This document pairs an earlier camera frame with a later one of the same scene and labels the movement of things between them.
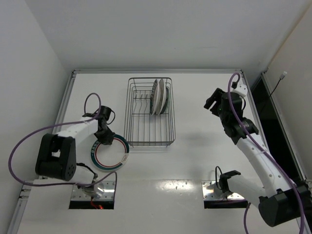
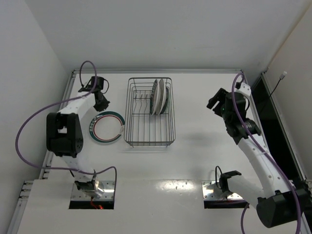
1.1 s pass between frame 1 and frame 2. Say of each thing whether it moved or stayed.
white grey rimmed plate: stayed
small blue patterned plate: stayed
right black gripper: stayed
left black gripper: moved
